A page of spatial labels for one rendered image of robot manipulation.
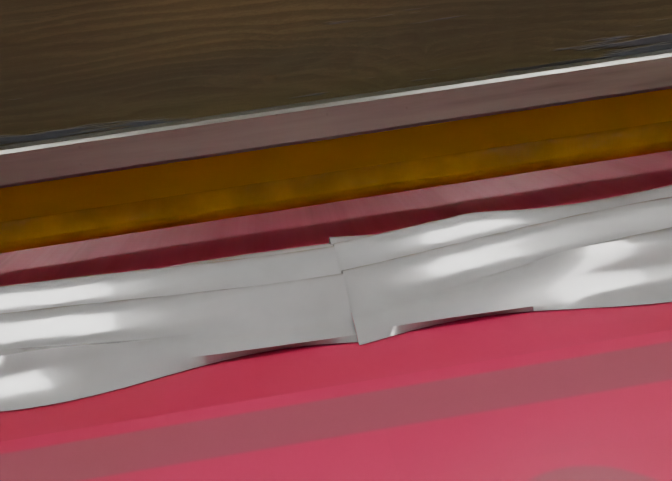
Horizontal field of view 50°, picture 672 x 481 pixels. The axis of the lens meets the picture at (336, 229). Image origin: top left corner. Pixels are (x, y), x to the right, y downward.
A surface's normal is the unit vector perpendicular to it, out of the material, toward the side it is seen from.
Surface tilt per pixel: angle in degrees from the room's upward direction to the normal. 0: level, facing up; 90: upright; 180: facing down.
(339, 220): 0
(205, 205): 90
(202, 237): 0
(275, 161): 90
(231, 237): 0
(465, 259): 34
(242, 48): 90
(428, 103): 90
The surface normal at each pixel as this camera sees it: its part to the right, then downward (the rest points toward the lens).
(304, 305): -0.04, -0.65
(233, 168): 0.09, 0.26
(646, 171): -0.14, -0.95
